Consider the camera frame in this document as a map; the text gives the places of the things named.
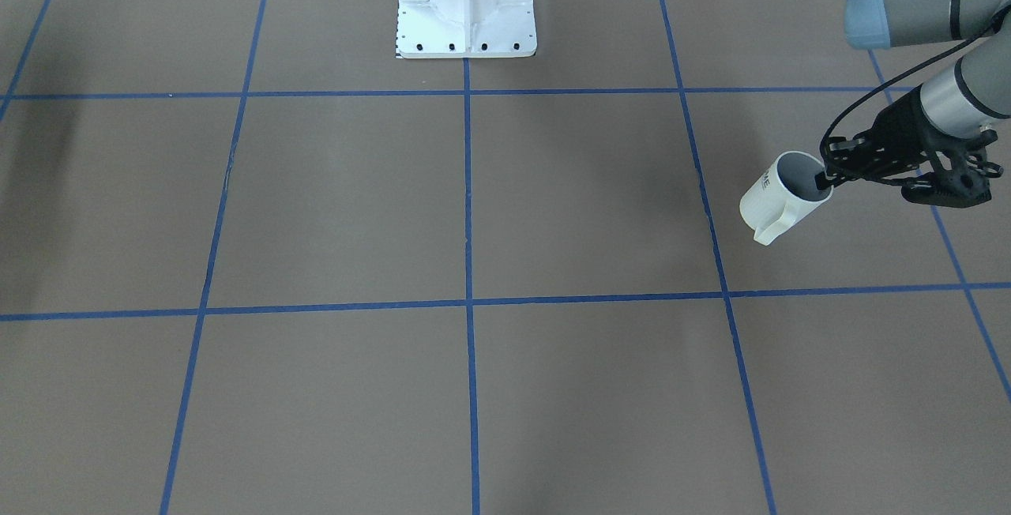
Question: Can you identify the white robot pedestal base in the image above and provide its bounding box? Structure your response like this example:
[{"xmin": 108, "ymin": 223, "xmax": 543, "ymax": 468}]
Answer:
[{"xmin": 395, "ymin": 0, "xmax": 538, "ymax": 59}]

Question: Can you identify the white ribbed mug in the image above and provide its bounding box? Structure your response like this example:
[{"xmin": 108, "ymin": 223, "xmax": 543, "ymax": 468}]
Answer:
[{"xmin": 738, "ymin": 151, "xmax": 832, "ymax": 246}]

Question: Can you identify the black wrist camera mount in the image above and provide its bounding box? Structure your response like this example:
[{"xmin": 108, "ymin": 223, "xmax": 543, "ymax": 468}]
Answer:
[{"xmin": 900, "ymin": 127, "xmax": 1004, "ymax": 209}]

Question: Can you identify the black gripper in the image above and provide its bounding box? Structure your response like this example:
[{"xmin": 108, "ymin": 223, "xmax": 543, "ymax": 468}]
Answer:
[{"xmin": 814, "ymin": 88, "xmax": 949, "ymax": 190}]

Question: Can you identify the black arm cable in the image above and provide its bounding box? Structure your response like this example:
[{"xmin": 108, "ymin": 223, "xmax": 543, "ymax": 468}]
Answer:
[{"xmin": 819, "ymin": 21, "xmax": 998, "ymax": 154}]

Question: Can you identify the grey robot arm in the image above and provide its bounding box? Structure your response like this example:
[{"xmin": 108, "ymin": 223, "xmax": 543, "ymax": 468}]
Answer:
[{"xmin": 814, "ymin": 0, "xmax": 1009, "ymax": 208}]

